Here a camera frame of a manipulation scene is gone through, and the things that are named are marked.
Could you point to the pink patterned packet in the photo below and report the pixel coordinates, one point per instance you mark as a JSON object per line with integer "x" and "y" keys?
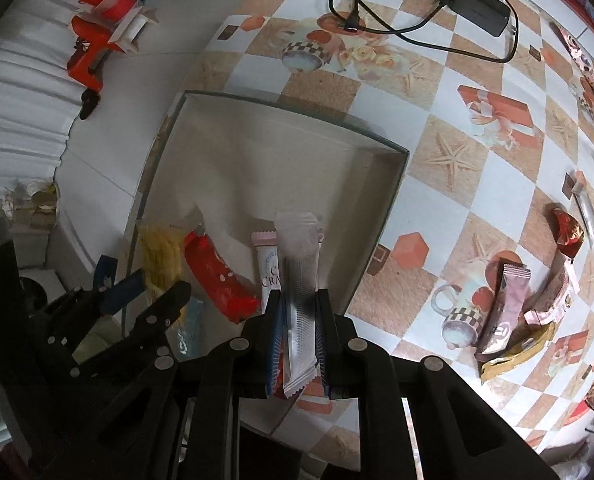
{"x": 574, "y": 47}
{"x": 552, "y": 305}

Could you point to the red white-print snack packet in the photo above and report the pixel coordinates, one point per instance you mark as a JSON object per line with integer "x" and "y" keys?
{"x": 217, "y": 280}

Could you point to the red shiny snack packet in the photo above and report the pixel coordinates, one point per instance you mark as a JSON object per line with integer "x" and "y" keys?
{"x": 567, "y": 230}

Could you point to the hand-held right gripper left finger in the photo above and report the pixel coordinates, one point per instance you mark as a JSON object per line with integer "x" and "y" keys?
{"x": 275, "y": 345}

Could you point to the pink patterned crumpled packet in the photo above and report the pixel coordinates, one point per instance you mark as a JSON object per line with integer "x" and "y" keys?
{"x": 574, "y": 47}

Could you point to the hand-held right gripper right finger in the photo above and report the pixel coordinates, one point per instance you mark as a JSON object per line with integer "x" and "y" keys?
{"x": 322, "y": 340}

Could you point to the light blue snack packet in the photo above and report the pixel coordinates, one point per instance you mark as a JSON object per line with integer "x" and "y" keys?
{"x": 189, "y": 330}

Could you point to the small blue box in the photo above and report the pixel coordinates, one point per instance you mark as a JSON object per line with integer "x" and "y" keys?
{"x": 104, "y": 270}

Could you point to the red plastic toy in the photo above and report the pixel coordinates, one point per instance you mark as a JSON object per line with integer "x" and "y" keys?
{"x": 87, "y": 55}

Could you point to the checkered printed tablecloth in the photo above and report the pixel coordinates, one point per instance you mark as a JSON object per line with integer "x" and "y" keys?
{"x": 427, "y": 110}

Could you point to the mauve snack packet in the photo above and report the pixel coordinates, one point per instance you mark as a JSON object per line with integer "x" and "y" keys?
{"x": 507, "y": 305}

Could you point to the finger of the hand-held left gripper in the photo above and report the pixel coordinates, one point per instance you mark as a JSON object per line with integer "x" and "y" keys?
{"x": 122, "y": 289}
{"x": 164, "y": 310}

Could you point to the white pink biscuit packet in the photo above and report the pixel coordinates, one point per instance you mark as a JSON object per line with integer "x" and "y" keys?
{"x": 267, "y": 265}

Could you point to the grey storage bin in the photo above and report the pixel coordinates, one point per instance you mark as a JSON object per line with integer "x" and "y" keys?
{"x": 277, "y": 160}

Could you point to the white pleated curtain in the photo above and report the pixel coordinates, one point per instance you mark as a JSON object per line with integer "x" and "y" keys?
{"x": 17, "y": 100}

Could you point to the clear plastic snack packet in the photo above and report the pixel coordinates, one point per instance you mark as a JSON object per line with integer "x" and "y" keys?
{"x": 591, "y": 215}

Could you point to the yellow snack packet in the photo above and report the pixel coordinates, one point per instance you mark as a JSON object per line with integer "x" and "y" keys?
{"x": 162, "y": 260}

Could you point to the gold snack packet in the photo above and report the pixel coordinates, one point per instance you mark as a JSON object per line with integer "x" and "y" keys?
{"x": 517, "y": 355}

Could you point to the black floor item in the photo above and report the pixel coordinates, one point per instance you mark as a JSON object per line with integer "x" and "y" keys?
{"x": 89, "y": 105}

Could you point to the small white wooden stool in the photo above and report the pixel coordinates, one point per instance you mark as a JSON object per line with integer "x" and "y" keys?
{"x": 129, "y": 30}

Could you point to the clear grey snack packet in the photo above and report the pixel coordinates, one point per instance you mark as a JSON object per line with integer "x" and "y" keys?
{"x": 299, "y": 280}

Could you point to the black power adapter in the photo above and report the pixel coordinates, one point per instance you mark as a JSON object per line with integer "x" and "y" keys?
{"x": 477, "y": 5}

